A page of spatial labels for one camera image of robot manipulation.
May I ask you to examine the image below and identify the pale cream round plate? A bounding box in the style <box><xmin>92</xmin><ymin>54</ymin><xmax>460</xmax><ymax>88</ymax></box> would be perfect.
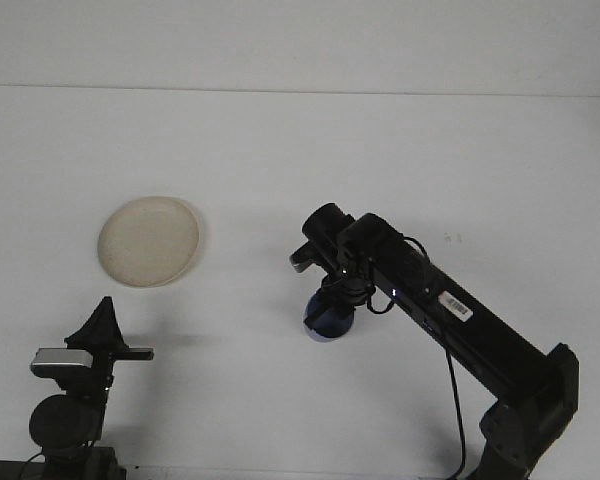
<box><xmin>96</xmin><ymin>196</ymin><xmax>205</xmax><ymax>290</ymax></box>

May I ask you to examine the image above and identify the pale blue cup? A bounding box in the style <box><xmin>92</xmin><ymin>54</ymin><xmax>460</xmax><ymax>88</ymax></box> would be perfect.
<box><xmin>303</xmin><ymin>292</ymin><xmax>356</xmax><ymax>341</ymax></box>

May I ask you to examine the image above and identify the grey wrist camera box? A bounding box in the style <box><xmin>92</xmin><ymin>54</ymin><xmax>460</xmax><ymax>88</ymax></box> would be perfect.
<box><xmin>288</xmin><ymin>243</ymin><xmax>321</xmax><ymax>275</ymax></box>
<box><xmin>29</xmin><ymin>348</ymin><xmax>92</xmax><ymax>380</ymax></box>

